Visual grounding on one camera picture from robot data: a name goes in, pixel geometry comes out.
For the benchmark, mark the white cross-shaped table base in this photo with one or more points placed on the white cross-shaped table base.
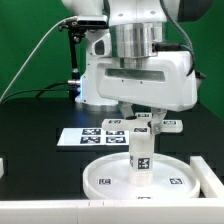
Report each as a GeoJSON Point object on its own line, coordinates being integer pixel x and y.
{"type": "Point", "coordinates": [141, 121]}

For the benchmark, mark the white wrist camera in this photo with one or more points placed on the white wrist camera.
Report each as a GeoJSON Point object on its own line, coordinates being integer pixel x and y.
{"type": "Point", "coordinates": [101, 47]}

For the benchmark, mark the white round table top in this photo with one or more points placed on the white round table top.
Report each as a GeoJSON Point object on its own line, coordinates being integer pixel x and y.
{"type": "Point", "coordinates": [109, 177]}

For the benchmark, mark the white L-shaped border fence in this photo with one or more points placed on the white L-shaped border fence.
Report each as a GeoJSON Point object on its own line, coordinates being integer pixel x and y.
{"type": "Point", "coordinates": [206, 210]}

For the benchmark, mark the white marker sheet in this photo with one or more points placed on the white marker sheet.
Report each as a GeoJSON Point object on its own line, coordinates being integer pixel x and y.
{"type": "Point", "coordinates": [92, 137]}

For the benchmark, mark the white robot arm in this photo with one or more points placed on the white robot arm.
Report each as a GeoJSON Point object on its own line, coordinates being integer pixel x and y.
{"type": "Point", "coordinates": [128, 60]}

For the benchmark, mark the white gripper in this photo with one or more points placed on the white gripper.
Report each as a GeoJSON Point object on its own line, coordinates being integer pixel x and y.
{"type": "Point", "coordinates": [163, 82]}

